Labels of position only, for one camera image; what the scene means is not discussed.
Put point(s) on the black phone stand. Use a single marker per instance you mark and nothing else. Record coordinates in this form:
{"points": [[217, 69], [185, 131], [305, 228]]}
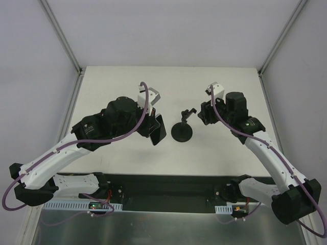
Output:
{"points": [[182, 131]]}

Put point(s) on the white slotted right cable duct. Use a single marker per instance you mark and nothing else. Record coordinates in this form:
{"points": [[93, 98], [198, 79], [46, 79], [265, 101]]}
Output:
{"points": [[227, 209]]}

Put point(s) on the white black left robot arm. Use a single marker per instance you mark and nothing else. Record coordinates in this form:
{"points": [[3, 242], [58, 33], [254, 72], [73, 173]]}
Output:
{"points": [[39, 181]]}

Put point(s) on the aluminium frame post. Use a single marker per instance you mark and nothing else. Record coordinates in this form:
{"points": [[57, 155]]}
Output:
{"points": [[300, 6], [60, 35]]}

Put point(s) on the aluminium left frame post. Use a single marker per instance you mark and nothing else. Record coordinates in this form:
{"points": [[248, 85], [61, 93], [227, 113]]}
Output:
{"points": [[60, 35]]}

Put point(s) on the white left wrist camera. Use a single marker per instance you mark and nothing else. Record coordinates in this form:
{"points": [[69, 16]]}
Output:
{"points": [[147, 97]]}

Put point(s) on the aluminium table rail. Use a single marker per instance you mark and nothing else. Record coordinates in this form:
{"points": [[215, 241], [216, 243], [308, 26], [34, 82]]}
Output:
{"points": [[66, 122], [271, 114]]}

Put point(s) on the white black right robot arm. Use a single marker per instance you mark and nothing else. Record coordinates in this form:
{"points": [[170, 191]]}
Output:
{"points": [[292, 195]]}

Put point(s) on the aluminium left table rail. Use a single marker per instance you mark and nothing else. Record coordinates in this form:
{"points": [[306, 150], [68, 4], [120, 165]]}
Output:
{"points": [[66, 122]]}

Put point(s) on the white slotted left cable duct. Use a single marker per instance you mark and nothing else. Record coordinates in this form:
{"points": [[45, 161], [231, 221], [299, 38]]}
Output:
{"points": [[81, 206]]}

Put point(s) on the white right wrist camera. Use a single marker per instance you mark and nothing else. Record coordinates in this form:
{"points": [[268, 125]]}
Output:
{"points": [[216, 89]]}

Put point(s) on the shiny metal front panel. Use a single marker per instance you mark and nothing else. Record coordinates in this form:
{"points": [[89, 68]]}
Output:
{"points": [[46, 226]]}

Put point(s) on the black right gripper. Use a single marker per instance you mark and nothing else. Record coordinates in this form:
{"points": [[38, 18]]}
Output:
{"points": [[208, 112]]}

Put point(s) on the white slotted cable duct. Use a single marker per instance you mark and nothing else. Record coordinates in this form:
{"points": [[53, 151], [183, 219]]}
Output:
{"points": [[81, 206], [227, 209]]}

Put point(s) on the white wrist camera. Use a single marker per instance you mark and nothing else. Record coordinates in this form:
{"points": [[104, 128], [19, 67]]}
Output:
{"points": [[216, 89], [147, 97]]}

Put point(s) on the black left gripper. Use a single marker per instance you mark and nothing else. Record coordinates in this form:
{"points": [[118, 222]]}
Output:
{"points": [[152, 125]]}

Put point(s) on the aluminium right frame post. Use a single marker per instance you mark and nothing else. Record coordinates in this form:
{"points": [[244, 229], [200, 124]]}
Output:
{"points": [[300, 6]]}

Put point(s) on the aluminium right table rail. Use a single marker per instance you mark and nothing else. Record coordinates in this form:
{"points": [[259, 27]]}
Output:
{"points": [[271, 114]]}

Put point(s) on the light blue smartphone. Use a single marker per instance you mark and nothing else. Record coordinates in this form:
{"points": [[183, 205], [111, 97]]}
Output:
{"points": [[159, 133]]}

